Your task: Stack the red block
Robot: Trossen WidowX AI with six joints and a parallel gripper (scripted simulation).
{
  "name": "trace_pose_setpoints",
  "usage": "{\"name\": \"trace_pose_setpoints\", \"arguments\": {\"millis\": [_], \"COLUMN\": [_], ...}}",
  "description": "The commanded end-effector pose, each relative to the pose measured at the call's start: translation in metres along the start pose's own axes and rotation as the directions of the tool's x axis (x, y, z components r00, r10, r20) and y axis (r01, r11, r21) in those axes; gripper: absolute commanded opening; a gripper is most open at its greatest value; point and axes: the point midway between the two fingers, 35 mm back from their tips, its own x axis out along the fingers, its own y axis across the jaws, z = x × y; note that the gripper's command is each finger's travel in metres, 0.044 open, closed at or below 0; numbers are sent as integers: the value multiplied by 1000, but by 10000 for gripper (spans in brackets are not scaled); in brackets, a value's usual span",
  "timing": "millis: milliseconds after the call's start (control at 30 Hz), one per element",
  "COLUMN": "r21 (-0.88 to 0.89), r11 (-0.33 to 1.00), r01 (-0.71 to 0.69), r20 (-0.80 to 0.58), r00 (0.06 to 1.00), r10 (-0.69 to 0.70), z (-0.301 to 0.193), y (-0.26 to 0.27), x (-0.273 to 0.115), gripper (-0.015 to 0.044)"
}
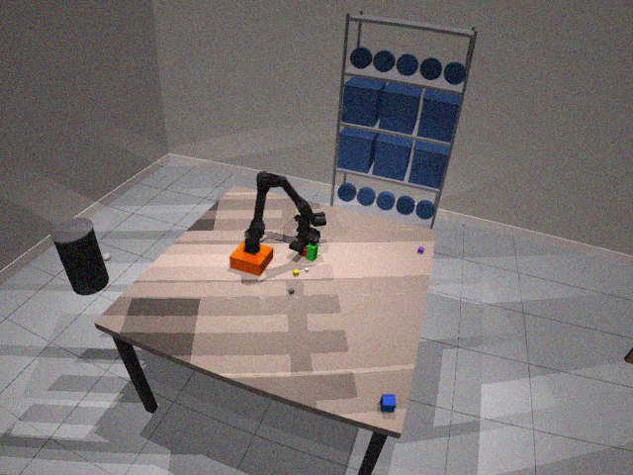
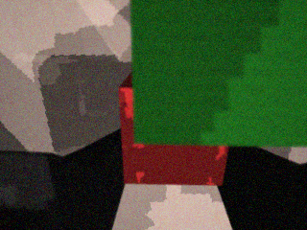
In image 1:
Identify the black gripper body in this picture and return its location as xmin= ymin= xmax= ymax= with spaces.
xmin=289 ymin=227 xmax=317 ymax=252

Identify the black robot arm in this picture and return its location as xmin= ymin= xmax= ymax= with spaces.
xmin=243 ymin=171 xmax=326 ymax=255

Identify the blue cube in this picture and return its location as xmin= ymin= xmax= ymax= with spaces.
xmin=380 ymin=394 xmax=397 ymax=412

